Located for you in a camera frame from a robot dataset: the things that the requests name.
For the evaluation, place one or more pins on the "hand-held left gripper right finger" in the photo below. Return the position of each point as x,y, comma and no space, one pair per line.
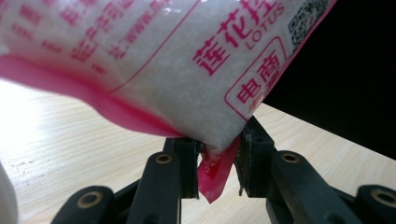
274,180

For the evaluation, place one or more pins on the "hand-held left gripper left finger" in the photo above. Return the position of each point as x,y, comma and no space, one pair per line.
169,180

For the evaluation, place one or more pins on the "pink and white powder bag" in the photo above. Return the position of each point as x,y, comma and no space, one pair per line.
186,77

